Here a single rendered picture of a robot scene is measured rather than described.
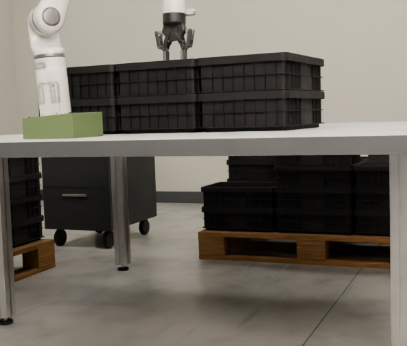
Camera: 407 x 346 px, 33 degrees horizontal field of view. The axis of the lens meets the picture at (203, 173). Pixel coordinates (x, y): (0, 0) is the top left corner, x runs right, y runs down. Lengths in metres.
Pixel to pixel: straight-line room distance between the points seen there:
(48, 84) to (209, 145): 0.68
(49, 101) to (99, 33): 4.30
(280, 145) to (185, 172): 4.48
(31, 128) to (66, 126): 0.12
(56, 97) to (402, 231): 1.08
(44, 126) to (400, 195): 1.05
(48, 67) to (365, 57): 3.77
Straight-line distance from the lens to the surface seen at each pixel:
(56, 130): 2.06
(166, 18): 2.31
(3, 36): 6.77
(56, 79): 2.12
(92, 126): 2.12
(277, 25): 5.74
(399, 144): 1.50
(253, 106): 2.12
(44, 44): 2.16
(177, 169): 6.04
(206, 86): 2.18
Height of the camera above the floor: 0.76
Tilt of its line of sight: 5 degrees down
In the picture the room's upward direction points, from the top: 2 degrees counter-clockwise
